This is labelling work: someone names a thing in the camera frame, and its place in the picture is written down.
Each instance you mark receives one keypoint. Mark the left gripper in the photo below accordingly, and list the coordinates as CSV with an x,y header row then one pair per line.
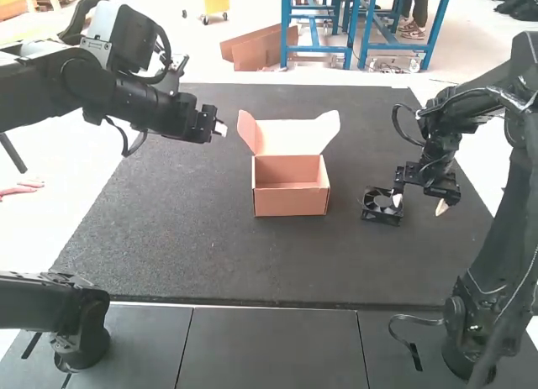
x,y
197,122

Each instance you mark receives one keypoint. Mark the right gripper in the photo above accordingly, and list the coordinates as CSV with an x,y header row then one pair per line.
x,y
437,183

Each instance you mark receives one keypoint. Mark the black square fan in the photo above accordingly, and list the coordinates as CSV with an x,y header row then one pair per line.
x,y
372,214

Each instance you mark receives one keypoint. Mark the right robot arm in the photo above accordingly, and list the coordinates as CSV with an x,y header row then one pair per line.
x,y
517,221

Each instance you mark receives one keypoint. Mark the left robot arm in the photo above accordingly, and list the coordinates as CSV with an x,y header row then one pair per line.
x,y
42,82

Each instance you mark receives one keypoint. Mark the cardboard box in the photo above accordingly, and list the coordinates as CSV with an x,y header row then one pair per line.
x,y
290,200

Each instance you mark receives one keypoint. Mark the brown cardboard sheet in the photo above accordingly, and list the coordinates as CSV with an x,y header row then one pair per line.
x,y
252,48

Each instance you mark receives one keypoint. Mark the black mat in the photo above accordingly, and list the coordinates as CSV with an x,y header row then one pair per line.
x,y
189,221

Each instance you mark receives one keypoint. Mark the dark base panel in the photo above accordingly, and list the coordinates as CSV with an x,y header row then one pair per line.
x,y
391,368
138,347
273,351

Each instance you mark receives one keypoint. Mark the person's legs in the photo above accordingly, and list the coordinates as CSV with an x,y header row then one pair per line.
x,y
418,11

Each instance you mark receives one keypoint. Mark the black rod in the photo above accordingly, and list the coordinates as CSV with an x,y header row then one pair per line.
x,y
14,156

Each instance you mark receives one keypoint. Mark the black bags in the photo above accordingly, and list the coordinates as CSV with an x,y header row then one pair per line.
x,y
519,4

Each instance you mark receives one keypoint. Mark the blue metal frame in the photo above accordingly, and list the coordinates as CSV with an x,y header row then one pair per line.
x,y
433,27
313,27

